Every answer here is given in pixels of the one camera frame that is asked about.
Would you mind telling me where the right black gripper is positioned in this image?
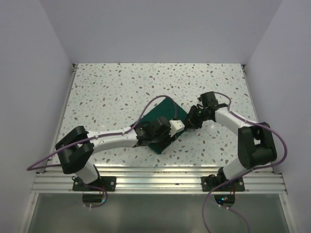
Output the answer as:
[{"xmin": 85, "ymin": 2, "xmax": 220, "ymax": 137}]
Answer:
[{"xmin": 183, "ymin": 105, "xmax": 210, "ymax": 130}]

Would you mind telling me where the green surgical drape cloth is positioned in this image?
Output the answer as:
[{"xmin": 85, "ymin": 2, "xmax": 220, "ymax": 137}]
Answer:
[{"xmin": 133, "ymin": 97, "xmax": 187, "ymax": 154}]

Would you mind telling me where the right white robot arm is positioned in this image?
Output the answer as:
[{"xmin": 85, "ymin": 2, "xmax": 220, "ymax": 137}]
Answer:
[{"xmin": 184, "ymin": 92, "xmax": 277, "ymax": 191}]

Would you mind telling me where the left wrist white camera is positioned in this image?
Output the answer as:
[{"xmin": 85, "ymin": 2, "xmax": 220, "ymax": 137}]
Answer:
[{"xmin": 169, "ymin": 120, "xmax": 185, "ymax": 137}]

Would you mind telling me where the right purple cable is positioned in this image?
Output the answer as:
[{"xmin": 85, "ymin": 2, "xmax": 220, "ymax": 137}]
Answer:
[{"xmin": 203, "ymin": 91, "xmax": 288, "ymax": 233}]

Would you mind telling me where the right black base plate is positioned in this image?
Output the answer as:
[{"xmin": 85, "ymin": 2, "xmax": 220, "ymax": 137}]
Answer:
[{"xmin": 201, "ymin": 175, "xmax": 245, "ymax": 192}]

